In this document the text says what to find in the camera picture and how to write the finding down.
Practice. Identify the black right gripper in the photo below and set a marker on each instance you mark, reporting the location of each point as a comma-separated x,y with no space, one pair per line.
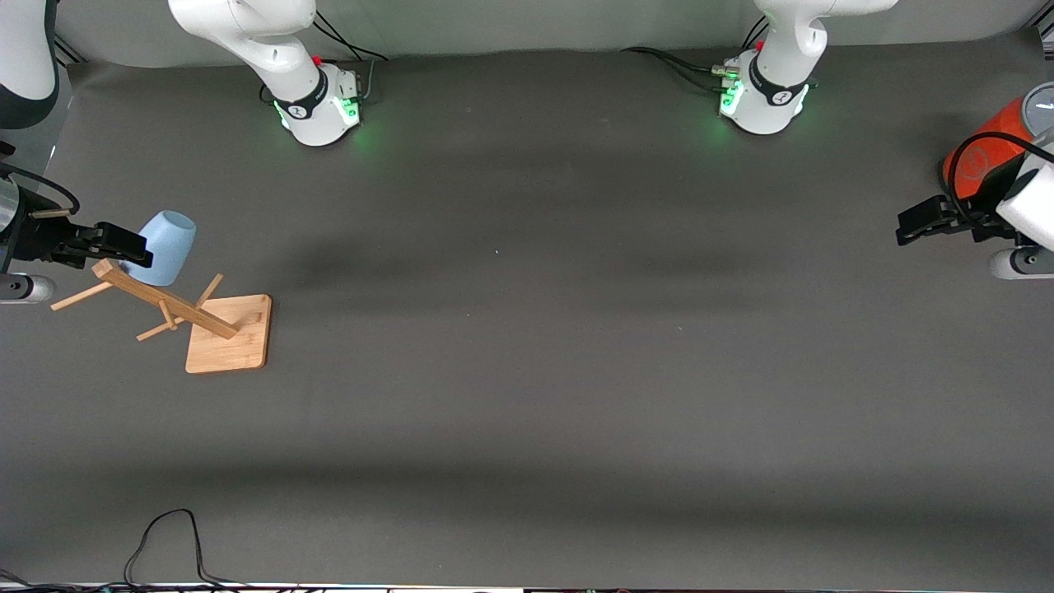
39,236

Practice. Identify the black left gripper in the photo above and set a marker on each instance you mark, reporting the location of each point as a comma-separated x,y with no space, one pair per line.
977,217

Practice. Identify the light blue cup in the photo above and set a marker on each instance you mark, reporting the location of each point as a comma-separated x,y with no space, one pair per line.
169,247

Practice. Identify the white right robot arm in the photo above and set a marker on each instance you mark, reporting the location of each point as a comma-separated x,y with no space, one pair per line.
247,33

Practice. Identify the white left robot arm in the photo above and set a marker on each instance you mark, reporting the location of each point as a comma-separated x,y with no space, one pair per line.
774,91

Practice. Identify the orange cylindrical can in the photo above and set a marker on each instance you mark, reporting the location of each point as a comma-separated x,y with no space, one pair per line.
980,148

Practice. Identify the wooden mug rack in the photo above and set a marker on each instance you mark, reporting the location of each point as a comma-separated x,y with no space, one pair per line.
230,346

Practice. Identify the aluminium frame rail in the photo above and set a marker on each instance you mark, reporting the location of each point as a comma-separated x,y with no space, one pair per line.
1046,31
70,51

